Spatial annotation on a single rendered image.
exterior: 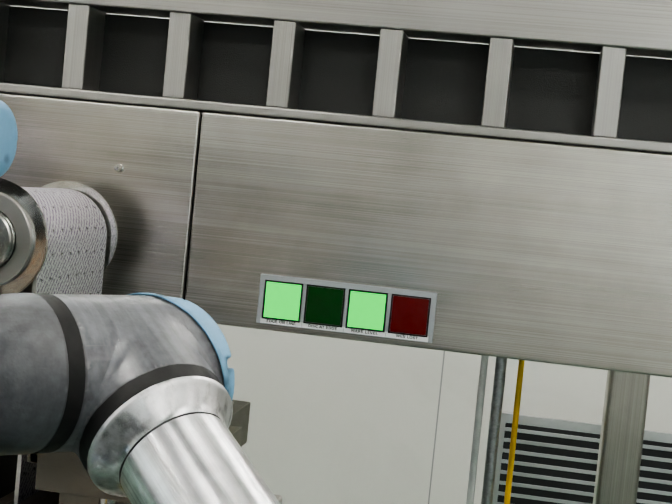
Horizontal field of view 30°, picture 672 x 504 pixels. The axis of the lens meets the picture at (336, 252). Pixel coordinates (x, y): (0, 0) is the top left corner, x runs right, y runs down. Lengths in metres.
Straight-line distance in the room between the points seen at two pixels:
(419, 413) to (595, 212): 2.46
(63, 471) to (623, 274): 0.78
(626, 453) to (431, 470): 2.27
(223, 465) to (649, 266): 0.99
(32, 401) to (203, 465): 0.12
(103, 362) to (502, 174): 0.94
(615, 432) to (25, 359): 1.21
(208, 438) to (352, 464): 3.32
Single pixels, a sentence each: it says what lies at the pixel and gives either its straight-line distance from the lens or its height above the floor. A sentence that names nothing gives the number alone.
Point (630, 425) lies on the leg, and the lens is 1.93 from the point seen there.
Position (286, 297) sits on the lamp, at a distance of 1.76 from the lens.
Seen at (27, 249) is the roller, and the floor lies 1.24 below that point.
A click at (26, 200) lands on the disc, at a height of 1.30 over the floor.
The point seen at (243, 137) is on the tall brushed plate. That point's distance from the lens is 1.78.
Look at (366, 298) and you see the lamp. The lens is 1.74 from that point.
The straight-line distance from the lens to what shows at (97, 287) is 1.73.
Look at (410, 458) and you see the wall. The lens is 4.16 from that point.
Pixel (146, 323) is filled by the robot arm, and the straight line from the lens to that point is 0.93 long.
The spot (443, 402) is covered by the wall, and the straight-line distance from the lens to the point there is 4.12.
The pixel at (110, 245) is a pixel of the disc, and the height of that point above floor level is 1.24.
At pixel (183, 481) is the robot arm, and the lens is 0.86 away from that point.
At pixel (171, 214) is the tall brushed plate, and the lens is 1.81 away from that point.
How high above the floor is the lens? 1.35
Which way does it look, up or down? 3 degrees down
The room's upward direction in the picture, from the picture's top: 6 degrees clockwise
